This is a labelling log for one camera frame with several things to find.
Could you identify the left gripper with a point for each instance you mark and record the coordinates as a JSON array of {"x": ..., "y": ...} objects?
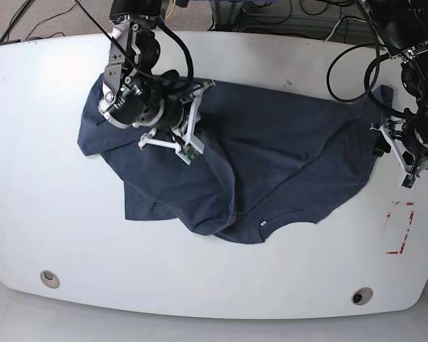
[{"x": 413, "y": 136}]

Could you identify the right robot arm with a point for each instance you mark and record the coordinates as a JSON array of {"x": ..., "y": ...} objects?
[{"x": 132, "y": 95}]

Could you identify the table cable grommet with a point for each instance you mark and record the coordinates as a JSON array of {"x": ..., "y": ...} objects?
[
  {"x": 362, "y": 296},
  {"x": 49, "y": 279}
]

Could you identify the dark blue t-shirt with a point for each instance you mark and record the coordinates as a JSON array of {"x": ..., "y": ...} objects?
[{"x": 271, "y": 158}]

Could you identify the right table cable grommet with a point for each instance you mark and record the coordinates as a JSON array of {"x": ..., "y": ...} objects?
[{"x": 362, "y": 296}]

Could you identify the aluminium frame structure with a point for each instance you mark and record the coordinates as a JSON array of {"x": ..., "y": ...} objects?
[{"x": 339, "y": 21}]

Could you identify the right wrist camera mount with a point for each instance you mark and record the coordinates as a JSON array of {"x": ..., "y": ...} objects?
[{"x": 188, "y": 147}]

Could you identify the left table cable grommet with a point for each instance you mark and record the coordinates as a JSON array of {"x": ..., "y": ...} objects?
[{"x": 49, "y": 279}]

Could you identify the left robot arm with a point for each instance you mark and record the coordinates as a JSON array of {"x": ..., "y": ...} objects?
[{"x": 402, "y": 26}]

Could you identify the red tape rectangle marking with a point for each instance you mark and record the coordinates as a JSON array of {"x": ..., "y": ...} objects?
[{"x": 397, "y": 227}]

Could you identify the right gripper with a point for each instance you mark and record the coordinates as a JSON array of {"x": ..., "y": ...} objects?
[{"x": 174, "y": 120}]

